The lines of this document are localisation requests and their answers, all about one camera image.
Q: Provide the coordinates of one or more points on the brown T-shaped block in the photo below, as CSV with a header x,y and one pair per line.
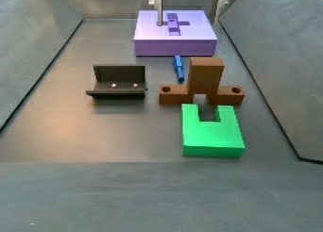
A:
x,y
204,77

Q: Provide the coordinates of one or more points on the green U-shaped block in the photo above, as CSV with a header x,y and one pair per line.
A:
x,y
211,139

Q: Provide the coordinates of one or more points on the blue peg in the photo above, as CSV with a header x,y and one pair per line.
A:
x,y
178,68

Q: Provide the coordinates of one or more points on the purple board with cross slot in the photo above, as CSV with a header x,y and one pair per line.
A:
x,y
185,34

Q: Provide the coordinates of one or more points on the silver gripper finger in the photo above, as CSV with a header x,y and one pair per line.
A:
x,y
220,5
157,5

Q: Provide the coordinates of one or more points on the black angle fixture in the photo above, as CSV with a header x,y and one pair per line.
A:
x,y
118,81

